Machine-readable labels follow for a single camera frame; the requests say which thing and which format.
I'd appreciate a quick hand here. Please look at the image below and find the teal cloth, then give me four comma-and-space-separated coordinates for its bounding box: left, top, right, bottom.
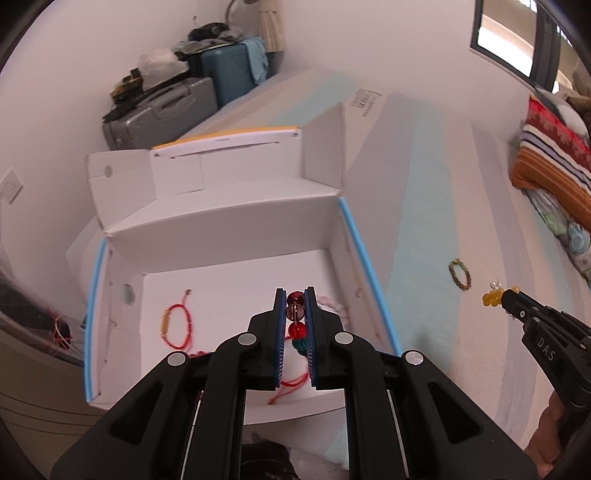
242, 38, 269, 86

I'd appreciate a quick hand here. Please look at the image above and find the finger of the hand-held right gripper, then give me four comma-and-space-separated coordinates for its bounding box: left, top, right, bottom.
512, 286, 563, 320
501, 290, 546, 330

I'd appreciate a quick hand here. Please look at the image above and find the printed cardboard box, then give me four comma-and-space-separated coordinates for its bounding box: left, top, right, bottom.
66, 102, 402, 425

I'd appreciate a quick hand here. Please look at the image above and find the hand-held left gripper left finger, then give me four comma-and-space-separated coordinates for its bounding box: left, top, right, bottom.
50, 287, 287, 480

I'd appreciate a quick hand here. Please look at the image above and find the person's right hand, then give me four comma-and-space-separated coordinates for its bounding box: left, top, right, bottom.
524, 392, 571, 467

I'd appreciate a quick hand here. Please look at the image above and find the white plastic bag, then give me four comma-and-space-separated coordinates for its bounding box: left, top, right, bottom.
139, 48, 190, 88

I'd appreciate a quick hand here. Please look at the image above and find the red cord bracelet gold tube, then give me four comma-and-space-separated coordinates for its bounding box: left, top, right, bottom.
161, 289, 194, 350
268, 359, 309, 407

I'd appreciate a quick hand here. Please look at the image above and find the brown green bead bracelet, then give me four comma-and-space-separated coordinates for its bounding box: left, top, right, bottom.
448, 258, 472, 291

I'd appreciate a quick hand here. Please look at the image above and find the pink bead bracelet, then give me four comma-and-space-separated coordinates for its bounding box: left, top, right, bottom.
316, 295, 352, 324

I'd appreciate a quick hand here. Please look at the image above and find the window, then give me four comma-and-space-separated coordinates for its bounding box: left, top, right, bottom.
470, 0, 573, 93

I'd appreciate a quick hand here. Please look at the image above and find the dark clutter pile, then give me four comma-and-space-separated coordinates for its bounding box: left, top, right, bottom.
187, 25, 243, 51

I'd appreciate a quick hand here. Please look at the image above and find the floral pillow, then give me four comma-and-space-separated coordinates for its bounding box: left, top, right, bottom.
526, 187, 591, 282

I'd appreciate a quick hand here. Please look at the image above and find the multicolour glass bead bracelet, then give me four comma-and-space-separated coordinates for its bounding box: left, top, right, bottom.
285, 291, 309, 358

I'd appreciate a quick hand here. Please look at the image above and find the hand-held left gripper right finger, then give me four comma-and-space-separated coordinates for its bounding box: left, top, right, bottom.
305, 286, 539, 480

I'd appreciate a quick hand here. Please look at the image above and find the teal suitcase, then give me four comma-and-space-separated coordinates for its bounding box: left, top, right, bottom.
201, 39, 269, 109

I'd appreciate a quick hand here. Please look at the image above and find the grey suitcase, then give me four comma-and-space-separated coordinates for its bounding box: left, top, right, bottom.
102, 78, 219, 151

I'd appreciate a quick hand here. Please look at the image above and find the yellow bead cluster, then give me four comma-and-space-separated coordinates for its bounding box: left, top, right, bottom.
481, 286, 520, 308

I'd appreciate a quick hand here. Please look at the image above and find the striped bed sheet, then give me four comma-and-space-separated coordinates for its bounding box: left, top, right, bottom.
180, 69, 591, 467

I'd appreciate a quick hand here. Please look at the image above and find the striped orange red pillow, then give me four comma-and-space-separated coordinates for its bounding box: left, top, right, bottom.
510, 97, 591, 217

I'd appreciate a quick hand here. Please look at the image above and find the beige curtain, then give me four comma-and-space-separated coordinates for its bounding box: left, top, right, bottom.
259, 0, 289, 51

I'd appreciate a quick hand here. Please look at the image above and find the white wall socket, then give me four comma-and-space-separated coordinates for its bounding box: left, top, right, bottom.
0, 168, 24, 204

